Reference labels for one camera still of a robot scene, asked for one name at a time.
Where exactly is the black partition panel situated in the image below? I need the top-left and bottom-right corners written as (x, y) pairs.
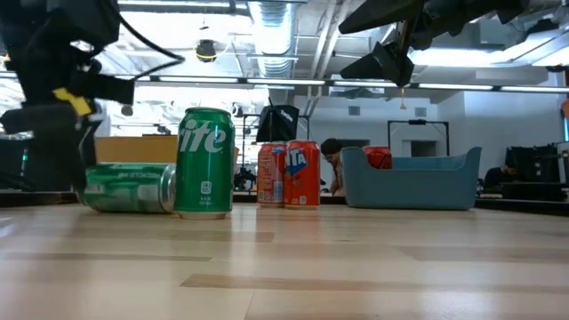
top-left (0, 138), bottom-right (36, 193)

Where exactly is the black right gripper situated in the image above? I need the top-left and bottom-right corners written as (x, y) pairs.
top-left (337, 0), bottom-right (533, 88)

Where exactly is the yellow cable tag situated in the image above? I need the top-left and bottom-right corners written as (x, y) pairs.
top-left (52, 87), bottom-right (93, 117)

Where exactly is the black ceiling lamp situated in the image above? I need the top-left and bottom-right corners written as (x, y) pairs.
top-left (195, 38), bottom-right (218, 63)

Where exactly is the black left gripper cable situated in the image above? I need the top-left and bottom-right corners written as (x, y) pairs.
top-left (116, 12), bottom-right (187, 82)

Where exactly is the red Coca-Cola soda can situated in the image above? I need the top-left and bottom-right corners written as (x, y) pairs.
top-left (363, 146), bottom-right (394, 171)

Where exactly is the black metal stand frame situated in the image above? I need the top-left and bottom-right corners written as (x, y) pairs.
top-left (387, 118), bottom-right (451, 156)

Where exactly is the black softbox studio light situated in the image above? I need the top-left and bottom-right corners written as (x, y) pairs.
top-left (255, 96), bottom-right (301, 144)

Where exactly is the long white light bar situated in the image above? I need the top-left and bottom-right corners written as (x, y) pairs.
top-left (132, 73), bottom-right (569, 94)

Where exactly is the orange Fanta soda can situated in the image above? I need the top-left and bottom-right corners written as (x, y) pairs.
top-left (283, 140), bottom-right (322, 211)
top-left (256, 141), bottom-right (289, 209)

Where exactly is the yellow plastic bin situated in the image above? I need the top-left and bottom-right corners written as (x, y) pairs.
top-left (94, 134), bottom-right (240, 165)

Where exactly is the silver ventilation duct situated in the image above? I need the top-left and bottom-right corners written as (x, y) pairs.
top-left (247, 0), bottom-right (298, 80)

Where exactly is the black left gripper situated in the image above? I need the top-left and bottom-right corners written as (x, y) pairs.
top-left (0, 42), bottom-right (136, 193)

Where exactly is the blue plastic bin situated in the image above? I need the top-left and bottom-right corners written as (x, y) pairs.
top-left (340, 146), bottom-right (483, 212)

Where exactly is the green Sprite soda can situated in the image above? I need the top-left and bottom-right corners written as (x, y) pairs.
top-left (173, 107), bottom-right (236, 221)
top-left (78, 162), bottom-right (178, 214)

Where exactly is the person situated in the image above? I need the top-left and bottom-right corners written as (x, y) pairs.
top-left (483, 164), bottom-right (519, 188)
top-left (319, 137), bottom-right (347, 197)

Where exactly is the black equipment rack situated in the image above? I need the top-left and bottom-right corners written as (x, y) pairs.
top-left (501, 142), bottom-right (566, 201)

